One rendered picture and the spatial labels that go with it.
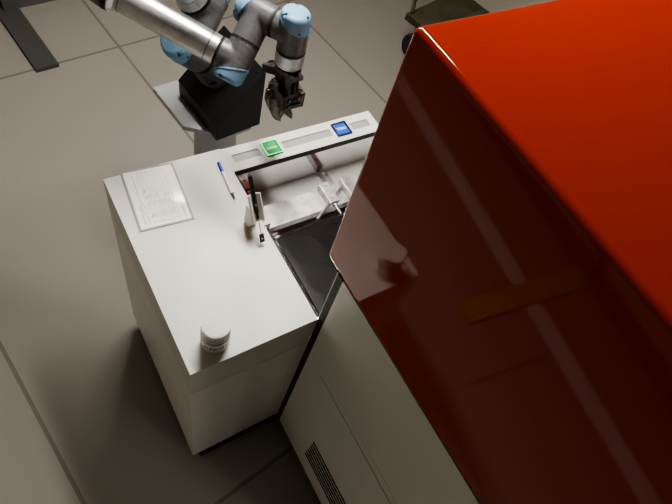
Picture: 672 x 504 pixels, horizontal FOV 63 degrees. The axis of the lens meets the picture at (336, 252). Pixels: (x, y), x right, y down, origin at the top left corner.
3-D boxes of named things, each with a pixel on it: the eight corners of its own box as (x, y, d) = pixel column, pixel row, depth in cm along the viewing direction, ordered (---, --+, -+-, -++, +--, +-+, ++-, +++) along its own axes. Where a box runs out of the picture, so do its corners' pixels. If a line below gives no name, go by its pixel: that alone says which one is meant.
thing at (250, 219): (263, 233, 153) (268, 205, 142) (250, 238, 151) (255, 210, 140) (254, 217, 155) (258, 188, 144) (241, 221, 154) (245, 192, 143)
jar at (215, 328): (234, 346, 134) (236, 331, 126) (207, 358, 131) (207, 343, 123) (222, 322, 136) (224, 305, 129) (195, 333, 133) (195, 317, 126)
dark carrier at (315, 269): (430, 293, 163) (431, 292, 162) (332, 338, 148) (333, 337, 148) (371, 206, 176) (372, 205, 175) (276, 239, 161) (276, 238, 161)
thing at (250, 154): (372, 156, 198) (382, 129, 186) (231, 199, 174) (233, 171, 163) (359, 138, 201) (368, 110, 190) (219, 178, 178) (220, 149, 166)
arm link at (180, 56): (178, 65, 176) (148, 47, 164) (196, 26, 174) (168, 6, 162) (204, 78, 172) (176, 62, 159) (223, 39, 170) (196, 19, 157)
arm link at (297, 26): (288, -5, 132) (319, 11, 131) (283, 34, 141) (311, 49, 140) (272, 10, 128) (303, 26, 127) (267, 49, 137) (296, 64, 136)
